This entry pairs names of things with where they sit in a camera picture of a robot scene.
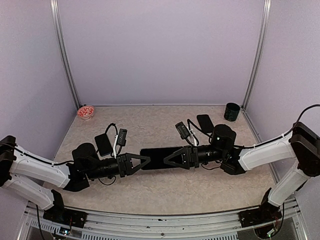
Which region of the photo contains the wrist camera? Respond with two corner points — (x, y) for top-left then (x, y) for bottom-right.
(112, 128), (128, 158)
(175, 121), (199, 147)

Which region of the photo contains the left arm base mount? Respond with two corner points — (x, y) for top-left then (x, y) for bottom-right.
(43, 189), (87, 229)

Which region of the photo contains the front aluminium rail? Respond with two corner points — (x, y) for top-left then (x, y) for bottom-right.
(17, 199), (308, 240)

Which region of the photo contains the right aluminium frame post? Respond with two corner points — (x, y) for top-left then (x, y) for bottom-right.
(242, 0), (272, 111)

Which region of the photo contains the dark green cup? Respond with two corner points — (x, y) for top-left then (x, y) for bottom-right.
(223, 102), (241, 122)

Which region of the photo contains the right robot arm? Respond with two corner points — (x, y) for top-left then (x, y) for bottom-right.
(163, 122), (320, 222)

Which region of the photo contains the red white patterned bowl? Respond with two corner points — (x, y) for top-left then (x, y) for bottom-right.
(77, 105), (95, 121)

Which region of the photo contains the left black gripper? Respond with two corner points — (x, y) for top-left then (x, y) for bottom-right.
(85, 152), (151, 180)

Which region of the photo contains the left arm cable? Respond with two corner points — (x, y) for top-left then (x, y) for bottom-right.
(104, 122), (118, 137)

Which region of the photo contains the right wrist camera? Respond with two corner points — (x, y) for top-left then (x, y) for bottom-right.
(175, 121), (199, 147)

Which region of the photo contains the aluminium frame post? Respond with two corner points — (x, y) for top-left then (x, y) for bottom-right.
(242, 0), (272, 111)
(50, 0), (81, 110)

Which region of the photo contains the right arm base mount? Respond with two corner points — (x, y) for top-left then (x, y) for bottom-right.
(238, 188), (282, 228)

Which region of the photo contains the blue-edged smartphone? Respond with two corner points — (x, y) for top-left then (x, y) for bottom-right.
(94, 133), (113, 157)

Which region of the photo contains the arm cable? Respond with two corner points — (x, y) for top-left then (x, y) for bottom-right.
(277, 104), (320, 140)
(104, 122), (118, 137)

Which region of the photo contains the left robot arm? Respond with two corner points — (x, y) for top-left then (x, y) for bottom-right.
(0, 135), (151, 223)

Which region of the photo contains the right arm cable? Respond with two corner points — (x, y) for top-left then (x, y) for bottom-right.
(277, 104), (320, 140)

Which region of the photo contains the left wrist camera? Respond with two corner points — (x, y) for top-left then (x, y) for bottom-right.
(112, 128), (128, 158)

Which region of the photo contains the left aluminium frame post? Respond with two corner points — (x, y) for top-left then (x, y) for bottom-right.
(50, 0), (81, 110)

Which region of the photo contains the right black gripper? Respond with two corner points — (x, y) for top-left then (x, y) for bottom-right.
(161, 144), (227, 170)

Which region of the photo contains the teal-edged smartphone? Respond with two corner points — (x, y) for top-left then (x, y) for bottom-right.
(139, 146), (182, 171)

